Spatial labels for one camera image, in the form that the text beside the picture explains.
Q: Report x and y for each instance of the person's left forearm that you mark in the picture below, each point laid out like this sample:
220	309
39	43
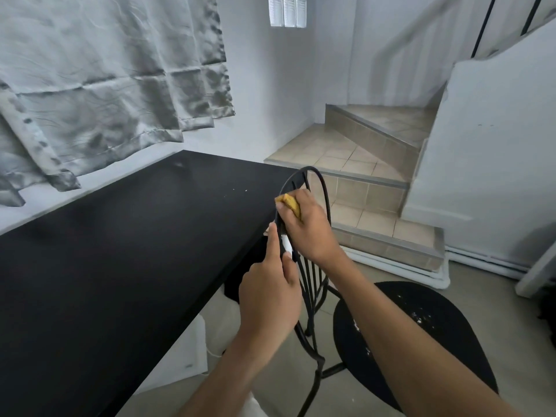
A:
230	380

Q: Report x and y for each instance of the grey curtain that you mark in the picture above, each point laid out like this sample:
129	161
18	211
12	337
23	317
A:
100	82

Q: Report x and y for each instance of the black stair railing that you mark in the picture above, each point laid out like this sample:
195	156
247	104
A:
484	25

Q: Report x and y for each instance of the glass louvre window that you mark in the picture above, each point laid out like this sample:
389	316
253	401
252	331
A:
286	10

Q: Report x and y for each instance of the white floor pipe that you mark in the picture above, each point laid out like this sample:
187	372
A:
486	259

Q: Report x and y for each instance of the white board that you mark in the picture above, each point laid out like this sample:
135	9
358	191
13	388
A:
536	275

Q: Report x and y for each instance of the person's right hand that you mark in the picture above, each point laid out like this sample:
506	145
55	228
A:
315	232

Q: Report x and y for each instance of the person's left thumb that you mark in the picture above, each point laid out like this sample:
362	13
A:
292	269

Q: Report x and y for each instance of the white box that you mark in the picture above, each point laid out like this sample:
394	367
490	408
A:
182	356

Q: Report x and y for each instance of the black metal chair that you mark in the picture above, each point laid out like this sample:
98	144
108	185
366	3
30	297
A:
412	334

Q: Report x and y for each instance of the person's white garment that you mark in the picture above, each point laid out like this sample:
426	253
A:
256	406

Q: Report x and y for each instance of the yellow cleaning sponge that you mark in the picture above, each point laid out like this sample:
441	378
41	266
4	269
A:
291	204

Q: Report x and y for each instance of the beige tiled staircase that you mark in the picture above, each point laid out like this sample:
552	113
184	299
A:
369	169

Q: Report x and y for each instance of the person's right fingers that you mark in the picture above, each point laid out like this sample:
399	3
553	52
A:
304	204

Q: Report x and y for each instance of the person's left hand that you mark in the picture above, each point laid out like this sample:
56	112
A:
267	299

